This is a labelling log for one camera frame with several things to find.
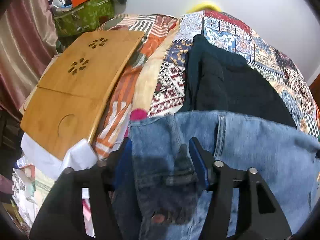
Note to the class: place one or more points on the white cloth pile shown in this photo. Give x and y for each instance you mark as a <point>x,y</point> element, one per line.
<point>79,157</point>

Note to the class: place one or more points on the folded dark navy garment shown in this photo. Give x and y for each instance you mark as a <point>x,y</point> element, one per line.
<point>216,79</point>

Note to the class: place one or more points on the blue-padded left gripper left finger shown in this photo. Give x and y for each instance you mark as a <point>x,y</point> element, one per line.
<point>61,214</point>

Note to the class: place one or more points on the pink striped curtain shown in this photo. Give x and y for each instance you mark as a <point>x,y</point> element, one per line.
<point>28,43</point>

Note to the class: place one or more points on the blue denim jeans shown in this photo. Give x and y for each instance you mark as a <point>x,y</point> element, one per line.
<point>160,197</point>

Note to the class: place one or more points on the orange striped blanket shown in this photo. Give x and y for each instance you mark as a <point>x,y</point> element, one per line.
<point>136,85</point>

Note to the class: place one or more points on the green patterned storage box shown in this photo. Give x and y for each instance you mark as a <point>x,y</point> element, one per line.
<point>86,17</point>

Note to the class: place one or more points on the bamboo lap desk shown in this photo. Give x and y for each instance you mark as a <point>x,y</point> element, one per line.
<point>71,96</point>

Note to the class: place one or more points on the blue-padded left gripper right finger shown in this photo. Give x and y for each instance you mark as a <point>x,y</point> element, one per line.
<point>259,214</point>

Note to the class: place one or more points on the colourful patchwork bedspread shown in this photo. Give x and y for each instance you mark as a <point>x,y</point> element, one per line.
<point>233,35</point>

